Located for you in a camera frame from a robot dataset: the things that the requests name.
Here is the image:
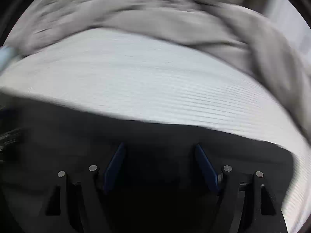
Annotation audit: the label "black pants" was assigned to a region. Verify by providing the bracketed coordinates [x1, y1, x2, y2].
[1, 93, 294, 232]

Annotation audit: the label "white honeycomb mattress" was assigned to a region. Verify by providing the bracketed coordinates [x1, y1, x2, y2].
[1, 29, 310, 232]

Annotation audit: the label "grey rumpled duvet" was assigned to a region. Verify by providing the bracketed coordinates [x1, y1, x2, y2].
[6, 0, 310, 137]

